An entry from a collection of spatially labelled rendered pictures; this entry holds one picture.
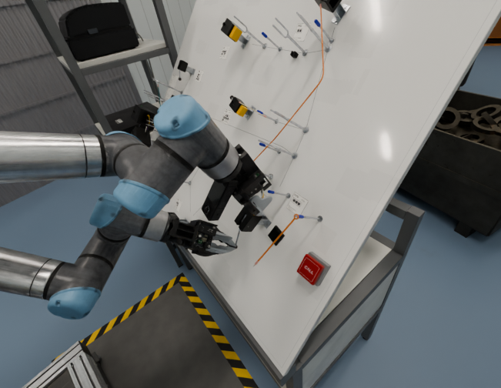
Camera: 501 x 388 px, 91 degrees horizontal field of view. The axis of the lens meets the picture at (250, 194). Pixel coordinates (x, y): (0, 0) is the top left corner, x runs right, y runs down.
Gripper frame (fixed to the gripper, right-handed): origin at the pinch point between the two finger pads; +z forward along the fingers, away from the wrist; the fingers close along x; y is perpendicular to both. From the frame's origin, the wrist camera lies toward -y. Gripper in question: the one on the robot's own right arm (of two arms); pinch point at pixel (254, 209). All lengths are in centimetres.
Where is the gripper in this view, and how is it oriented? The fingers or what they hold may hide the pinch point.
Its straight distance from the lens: 65.2
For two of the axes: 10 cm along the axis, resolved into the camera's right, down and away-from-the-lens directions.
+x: -5.0, -6.3, 5.9
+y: 7.6, -6.4, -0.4
